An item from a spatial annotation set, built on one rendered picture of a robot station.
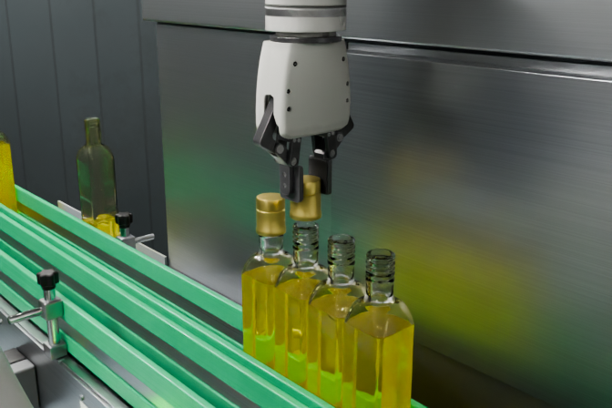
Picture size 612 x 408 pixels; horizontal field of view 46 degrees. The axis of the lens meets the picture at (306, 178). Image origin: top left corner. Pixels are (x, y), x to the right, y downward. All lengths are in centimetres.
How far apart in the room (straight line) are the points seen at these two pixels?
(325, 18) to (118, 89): 267
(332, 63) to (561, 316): 35
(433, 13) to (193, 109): 54
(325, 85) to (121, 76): 262
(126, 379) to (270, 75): 45
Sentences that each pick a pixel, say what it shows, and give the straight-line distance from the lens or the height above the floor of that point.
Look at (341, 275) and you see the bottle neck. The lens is 77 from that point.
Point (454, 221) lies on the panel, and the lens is 82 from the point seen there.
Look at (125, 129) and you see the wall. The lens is 338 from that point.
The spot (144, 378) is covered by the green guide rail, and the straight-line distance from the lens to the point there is 92.
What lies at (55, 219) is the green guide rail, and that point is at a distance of 152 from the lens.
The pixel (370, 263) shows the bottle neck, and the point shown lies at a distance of 73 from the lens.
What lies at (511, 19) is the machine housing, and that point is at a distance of 76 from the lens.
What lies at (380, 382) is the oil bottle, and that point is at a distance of 76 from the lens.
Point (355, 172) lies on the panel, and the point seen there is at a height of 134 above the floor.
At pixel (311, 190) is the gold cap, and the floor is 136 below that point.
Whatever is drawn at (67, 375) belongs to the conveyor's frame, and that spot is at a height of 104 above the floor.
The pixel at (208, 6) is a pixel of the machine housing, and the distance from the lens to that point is 113.
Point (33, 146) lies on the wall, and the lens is 358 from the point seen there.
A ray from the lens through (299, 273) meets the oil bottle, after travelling 81.
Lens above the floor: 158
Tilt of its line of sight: 16 degrees down
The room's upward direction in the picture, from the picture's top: straight up
